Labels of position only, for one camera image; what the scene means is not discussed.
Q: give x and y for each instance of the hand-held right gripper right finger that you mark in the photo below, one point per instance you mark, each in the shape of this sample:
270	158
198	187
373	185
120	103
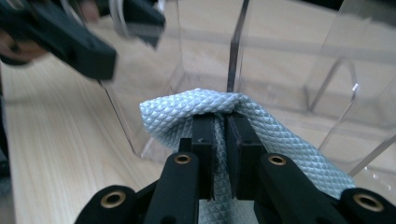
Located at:
243	149

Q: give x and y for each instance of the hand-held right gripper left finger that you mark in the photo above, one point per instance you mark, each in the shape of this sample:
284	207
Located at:
204	133

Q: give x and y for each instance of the light blue cleaning cloth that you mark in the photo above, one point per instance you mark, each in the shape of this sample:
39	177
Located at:
280	140

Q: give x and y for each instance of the clear acrylic divided organizer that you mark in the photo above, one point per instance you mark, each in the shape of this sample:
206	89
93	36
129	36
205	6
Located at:
280	62

